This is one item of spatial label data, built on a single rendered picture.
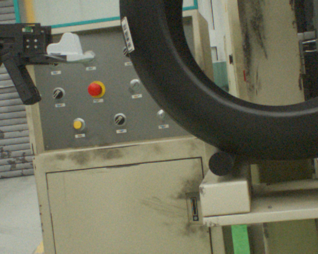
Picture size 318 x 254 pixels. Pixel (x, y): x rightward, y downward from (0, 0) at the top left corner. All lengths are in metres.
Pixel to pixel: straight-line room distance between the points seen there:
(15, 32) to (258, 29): 0.57
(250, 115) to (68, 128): 0.99
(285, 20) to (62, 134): 0.82
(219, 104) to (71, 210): 0.96
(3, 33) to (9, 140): 9.26
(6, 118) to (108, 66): 8.62
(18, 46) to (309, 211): 0.64
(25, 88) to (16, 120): 9.23
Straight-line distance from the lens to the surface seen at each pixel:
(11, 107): 10.60
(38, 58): 1.33
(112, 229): 2.03
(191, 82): 1.19
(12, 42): 1.39
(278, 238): 1.64
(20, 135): 10.59
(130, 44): 1.22
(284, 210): 1.25
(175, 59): 1.19
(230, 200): 1.24
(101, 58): 2.04
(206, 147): 1.58
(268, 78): 1.59
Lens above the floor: 1.04
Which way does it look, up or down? 3 degrees down
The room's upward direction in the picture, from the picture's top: 7 degrees counter-clockwise
